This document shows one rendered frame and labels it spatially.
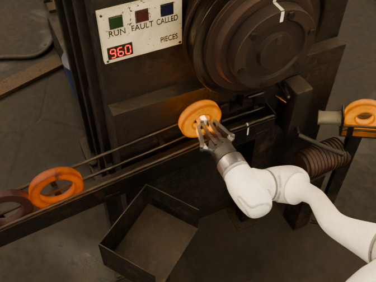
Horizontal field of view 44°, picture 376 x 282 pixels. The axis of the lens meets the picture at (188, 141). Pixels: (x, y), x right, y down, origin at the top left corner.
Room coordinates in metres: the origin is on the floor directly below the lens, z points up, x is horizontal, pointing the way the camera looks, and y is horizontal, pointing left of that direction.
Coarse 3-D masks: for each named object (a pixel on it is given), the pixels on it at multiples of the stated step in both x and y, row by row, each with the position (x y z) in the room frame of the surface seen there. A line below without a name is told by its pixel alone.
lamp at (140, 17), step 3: (138, 12) 1.17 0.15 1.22; (141, 12) 1.18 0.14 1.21; (144, 12) 1.18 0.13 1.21; (147, 12) 1.19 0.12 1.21; (138, 15) 1.17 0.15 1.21; (141, 15) 1.18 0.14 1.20; (144, 15) 1.18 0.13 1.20; (147, 15) 1.19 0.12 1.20; (138, 18) 1.17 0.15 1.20; (141, 18) 1.18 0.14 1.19; (144, 18) 1.18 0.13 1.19; (147, 18) 1.19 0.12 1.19; (138, 21) 1.17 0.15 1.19; (141, 21) 1.18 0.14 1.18
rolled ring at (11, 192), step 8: (0, 192) 0.86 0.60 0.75; (8, 192) 0.87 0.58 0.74; (16, 192) 0.88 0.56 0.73; (24, 192) 0.90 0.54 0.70; (0, 200) 0.84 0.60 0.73; (8, 200) 0.85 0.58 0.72; (16, 200) 0.86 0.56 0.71; (24, 200) 0.87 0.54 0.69; (24, 208) 0.87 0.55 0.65; (32, 208) 0.88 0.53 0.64; (8, 216) 0.87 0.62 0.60; (16, 216) 0.87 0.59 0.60; (0, 224) 0.83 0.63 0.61
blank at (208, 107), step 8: (192, 104) 1.12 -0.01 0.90; (200, 104) 1.12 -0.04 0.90; (208, 104) 1.12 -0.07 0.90; (216, 104) 1.15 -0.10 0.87; (184, 112) 1.10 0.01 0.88; (192, 112) 1.09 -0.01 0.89; (200, 112) 1.11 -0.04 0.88; (208, 112) 1.12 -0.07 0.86; (216, 112) 1.13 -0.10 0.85; (184, 120) 1.08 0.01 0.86; (192, 120) 1.09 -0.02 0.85; (184, 128) 1.08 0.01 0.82; (192, 128) 1.10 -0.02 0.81; (208, 128) 1.12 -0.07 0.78; (192, 136) 1.10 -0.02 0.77
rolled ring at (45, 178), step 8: (56, 168) 0.95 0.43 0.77; (64, 168) 0.96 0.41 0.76; (72, 168) 0.97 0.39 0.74; (40, 176) 0.92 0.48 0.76; (48, 176) 0.92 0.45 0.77; (56, 176) 0.92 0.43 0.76; (64, 176) 0.93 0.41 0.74; (72, 176) 0.94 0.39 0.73; (80, 176) 0.96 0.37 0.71; (32, 184) 0.90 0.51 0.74; (40, 184) 0.90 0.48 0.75; (72, 184) 0.97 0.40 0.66; (80, 184) 0.95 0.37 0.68; (32, 192) 0.89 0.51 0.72; (64, 192) 0.95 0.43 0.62; (72, 192) 0.94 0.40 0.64; (32, 200) 0.88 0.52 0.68; (40, 200) 0.89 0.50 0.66; (48, 200) 0.91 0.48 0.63; (56, 200) 0.92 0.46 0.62
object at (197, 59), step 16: (208, 0) 1.17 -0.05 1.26; (224, 0) 1.15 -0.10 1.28; (320, 0) 1.29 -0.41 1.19; (192, 16) 1.18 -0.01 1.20; (208, 16) 1.13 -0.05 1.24; (320, 16) 1.30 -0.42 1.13; (192, 32) 1.15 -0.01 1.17; (192, 48) 1.11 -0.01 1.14; (192, 64) 1.12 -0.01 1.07; (208, 80) 1.13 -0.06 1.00
